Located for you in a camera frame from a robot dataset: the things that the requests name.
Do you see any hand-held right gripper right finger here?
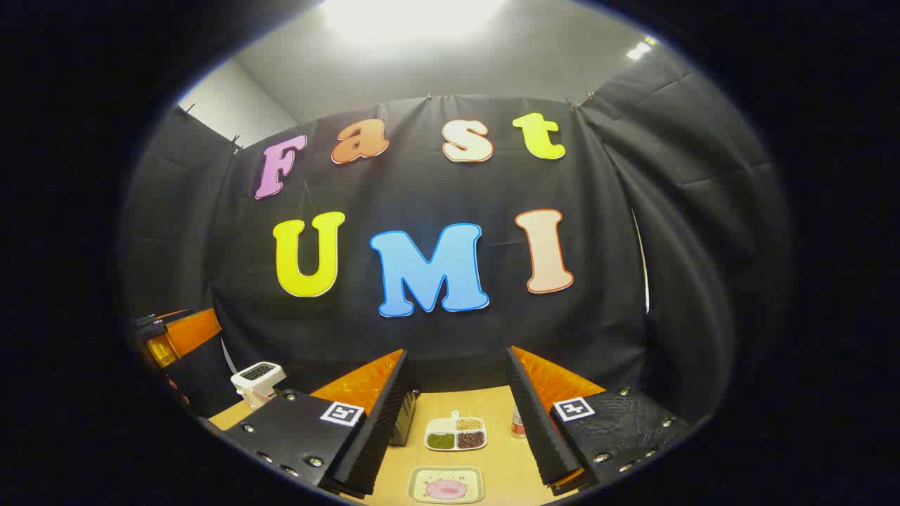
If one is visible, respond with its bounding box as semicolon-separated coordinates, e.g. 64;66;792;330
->
506;346;694;497

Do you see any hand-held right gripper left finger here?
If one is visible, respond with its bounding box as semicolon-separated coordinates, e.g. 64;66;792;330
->
224;349;413;500

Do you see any black electric oven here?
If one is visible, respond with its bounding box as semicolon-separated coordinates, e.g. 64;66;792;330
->
389;387;421;448

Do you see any square cream plate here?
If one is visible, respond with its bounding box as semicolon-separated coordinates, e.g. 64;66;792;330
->
408;465;485;505

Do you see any pink ham slice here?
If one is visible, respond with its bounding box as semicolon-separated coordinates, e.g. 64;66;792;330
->
426;479;469;501

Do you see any white divided tray of beans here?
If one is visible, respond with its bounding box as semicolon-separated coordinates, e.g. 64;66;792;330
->
424;410;488;452

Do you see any white toaster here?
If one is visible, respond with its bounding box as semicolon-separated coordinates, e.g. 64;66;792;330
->
231;361;287;410

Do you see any ceiling light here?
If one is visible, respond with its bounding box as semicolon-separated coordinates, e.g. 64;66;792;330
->
624;35;660;63

